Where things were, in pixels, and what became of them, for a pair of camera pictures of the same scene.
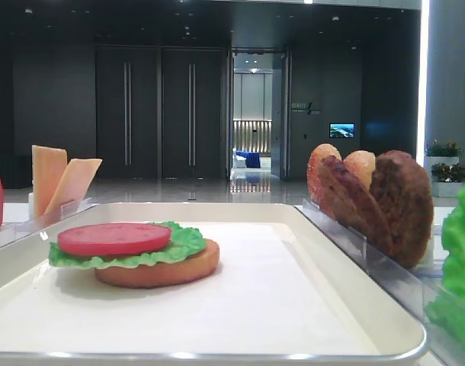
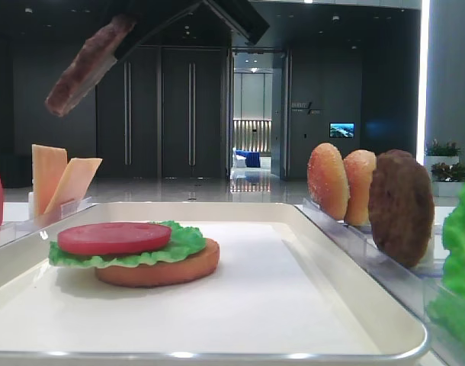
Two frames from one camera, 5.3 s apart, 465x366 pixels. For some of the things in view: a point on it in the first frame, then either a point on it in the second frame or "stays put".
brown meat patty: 349,199 -> 94,59
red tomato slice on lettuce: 112,239 stays put
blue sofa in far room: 253,159 stays put
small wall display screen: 342,130 stays put
